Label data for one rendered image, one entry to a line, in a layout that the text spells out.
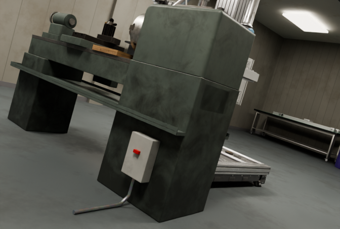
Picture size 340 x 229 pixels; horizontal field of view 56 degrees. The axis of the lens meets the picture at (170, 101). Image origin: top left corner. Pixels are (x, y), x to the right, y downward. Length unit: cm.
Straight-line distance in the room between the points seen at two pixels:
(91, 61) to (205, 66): 108
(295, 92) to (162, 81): 831
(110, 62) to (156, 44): 49
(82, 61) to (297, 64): 827
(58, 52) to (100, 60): 60
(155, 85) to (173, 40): 30
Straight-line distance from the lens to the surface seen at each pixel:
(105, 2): 617
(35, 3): 566
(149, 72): 202
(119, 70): 231
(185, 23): 195
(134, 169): 193
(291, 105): 1004
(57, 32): 325
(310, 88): 991
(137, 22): 232
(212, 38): 181
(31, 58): 329
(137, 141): 192
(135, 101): 207
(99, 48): 251
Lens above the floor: 79
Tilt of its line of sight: 3 degrees down
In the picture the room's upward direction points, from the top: 16 degrees clockwise
